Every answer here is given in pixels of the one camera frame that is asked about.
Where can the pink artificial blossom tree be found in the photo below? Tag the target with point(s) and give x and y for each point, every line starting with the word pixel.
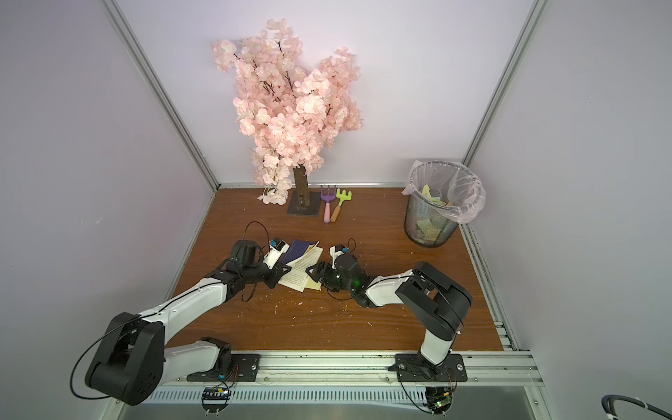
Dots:
pixel 291 113

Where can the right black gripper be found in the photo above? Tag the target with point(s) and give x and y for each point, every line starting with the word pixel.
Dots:
pixel 323 270

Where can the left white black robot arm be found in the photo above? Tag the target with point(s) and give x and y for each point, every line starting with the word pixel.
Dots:
pixel 131 359

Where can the discarded sticky notes pile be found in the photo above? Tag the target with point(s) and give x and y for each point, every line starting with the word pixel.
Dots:
pixel 430 222

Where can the green toy garden rake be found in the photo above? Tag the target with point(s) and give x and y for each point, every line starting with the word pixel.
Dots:
pixel 343 196

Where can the right small circuit board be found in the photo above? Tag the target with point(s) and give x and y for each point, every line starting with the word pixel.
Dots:
pixel 438 400

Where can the aluminium corner post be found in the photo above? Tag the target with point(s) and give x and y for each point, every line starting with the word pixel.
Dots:
pixel 513 62
pixel 123 29

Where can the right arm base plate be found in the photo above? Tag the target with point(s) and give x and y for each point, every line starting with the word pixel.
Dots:
pixel 415 368

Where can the left small circuit board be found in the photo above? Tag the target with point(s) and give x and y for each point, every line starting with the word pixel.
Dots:
pixel 214 400

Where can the left aluminium corner post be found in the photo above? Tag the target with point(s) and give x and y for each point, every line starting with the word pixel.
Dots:
pixel 123 29

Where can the dark blue book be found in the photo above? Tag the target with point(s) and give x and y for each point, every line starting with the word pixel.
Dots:
pixel 300 255

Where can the black mesh waste bin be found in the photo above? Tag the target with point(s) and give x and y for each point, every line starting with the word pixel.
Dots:
pixel 413 232

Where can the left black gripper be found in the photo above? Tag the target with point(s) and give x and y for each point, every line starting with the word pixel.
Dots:
pixel 276 273

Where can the purple toy garden rake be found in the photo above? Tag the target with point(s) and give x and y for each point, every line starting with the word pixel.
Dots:
pixel 327 194

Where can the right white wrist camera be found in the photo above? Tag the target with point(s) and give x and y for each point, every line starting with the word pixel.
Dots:
pixel 337 251

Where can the small circuit board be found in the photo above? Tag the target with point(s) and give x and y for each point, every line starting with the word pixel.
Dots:
pixel 214 400
pixel 438 400

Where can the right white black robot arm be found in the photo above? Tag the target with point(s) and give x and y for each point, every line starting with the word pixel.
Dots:
pixel 437 301

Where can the right aluminium corner post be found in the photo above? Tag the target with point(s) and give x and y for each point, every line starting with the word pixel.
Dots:
pixel 513 62

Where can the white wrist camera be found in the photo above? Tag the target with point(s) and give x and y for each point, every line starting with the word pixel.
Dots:
pixel 337 251
pixel 277 248

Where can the clear plastic bin liner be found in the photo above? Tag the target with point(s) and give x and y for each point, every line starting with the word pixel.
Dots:
pixel 450 187

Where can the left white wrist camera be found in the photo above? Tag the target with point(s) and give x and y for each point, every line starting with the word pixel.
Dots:
pixel 277 248

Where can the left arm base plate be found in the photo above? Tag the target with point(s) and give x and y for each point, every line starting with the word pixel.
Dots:
pixel 235 367

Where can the yellow sticky note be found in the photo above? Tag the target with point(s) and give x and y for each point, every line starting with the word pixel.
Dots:
pixel 312 285

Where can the aluminium mounting rail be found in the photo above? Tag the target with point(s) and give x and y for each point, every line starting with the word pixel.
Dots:
pixel 348 377

